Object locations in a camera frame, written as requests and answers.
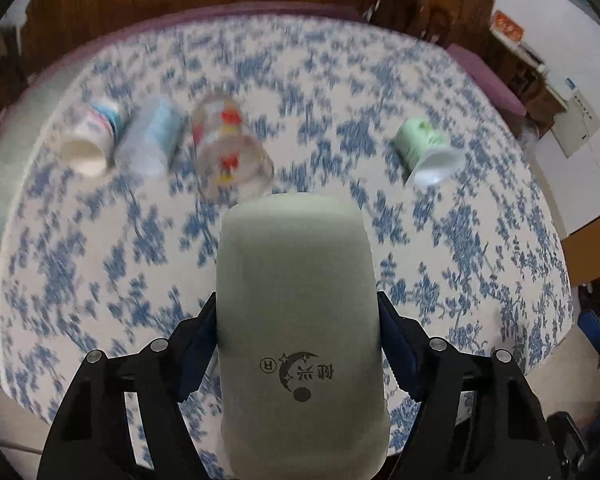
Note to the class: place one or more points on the green paper cup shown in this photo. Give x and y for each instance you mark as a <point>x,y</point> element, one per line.
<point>427,147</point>

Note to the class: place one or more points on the clear printed glass cup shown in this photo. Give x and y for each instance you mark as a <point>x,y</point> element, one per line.
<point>228,147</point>

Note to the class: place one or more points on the white striped paper cup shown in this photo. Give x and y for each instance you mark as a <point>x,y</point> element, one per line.
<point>92,137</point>

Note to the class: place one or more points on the light blue plastic cup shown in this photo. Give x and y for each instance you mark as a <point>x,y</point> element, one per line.
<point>150,135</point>

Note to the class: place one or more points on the red box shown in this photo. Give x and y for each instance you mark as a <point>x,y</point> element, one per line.
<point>509,26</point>

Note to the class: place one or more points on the white cabinet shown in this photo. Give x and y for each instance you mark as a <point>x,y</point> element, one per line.
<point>572,120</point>

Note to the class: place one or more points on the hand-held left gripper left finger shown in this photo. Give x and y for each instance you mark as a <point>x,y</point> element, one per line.
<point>192,345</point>

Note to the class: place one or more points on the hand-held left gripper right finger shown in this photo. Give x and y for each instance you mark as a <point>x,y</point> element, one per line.
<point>401,347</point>

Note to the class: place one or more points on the blue floral bed sheet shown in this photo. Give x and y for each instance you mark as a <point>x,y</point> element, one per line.
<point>105,270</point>

